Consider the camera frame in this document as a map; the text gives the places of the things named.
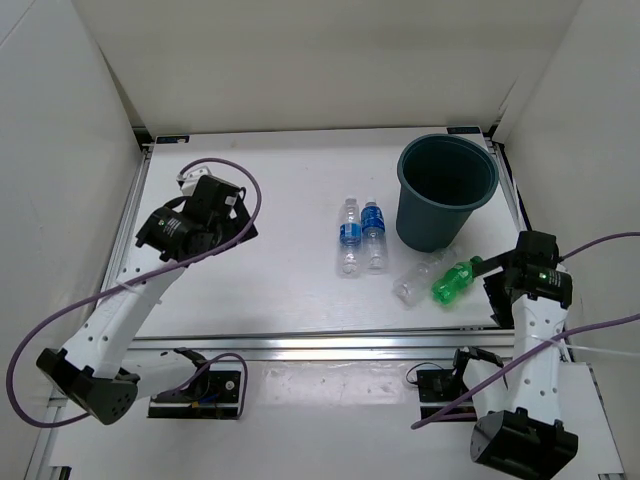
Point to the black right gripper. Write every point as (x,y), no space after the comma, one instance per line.
(501,306)

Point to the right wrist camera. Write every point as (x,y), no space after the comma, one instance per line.
(537,248)

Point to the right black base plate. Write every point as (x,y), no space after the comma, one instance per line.
(436,386)

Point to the aluminium table frame rail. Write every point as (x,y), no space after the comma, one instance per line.
(327,355)

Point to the green plastic bottle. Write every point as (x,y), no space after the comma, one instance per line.
(454,281)

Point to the clear unlabelled plastic bottle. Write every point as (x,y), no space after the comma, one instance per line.
(414,286)

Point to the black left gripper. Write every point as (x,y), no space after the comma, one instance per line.
(236,226)

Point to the clear bottle blue label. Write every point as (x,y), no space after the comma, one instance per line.
(374,237)
(350,238)

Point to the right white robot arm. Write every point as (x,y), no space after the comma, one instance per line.
(519,430)

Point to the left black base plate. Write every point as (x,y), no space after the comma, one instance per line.
(217,392)

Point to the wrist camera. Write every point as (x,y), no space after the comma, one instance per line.
(537,248)
(208,198)

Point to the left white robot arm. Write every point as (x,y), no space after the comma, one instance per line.
(92,368)

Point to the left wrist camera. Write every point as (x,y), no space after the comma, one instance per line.
(208,198)

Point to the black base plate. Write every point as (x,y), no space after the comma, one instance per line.
(217,392)
(436,386)

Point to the dark teal plastic bin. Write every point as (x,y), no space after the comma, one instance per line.
(443,180)

